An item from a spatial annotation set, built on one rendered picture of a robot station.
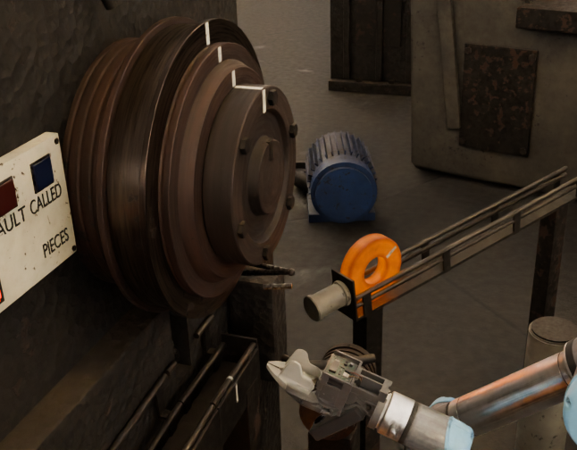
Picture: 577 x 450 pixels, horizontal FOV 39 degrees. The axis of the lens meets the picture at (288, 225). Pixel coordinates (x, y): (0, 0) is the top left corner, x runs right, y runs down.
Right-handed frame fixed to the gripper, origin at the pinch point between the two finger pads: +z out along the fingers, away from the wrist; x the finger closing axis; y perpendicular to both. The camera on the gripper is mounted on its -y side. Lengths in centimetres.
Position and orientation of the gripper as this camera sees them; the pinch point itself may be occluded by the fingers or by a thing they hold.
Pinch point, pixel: (272, 370)
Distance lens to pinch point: 145.0
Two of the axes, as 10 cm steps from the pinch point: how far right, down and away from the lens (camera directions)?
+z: -9.1, -3.9, 1.6
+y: 2.6, -8.2, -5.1
